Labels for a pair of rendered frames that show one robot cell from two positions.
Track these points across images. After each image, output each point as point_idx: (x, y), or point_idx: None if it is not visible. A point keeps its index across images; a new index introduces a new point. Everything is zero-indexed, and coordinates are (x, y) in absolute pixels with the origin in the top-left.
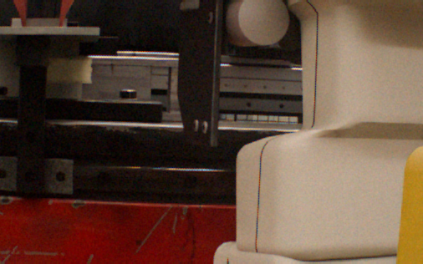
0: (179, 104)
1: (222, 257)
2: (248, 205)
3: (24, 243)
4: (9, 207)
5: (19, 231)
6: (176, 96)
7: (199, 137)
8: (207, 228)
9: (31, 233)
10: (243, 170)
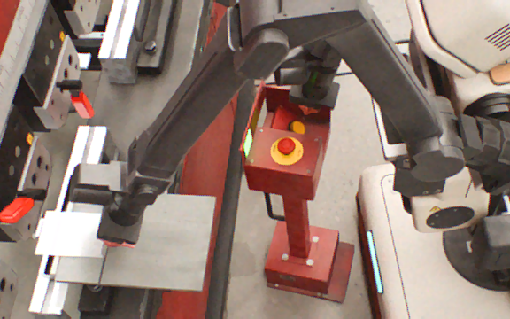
0: (397, 191)
1: (428, 206)
2: (458, 191)
3: (170, 299)
4: (163, 301)
5: (167, 299)
6: (111, 156)
7: (428, 193)
8: (186, 183)
9: (169, 292)
10: (452, 186)
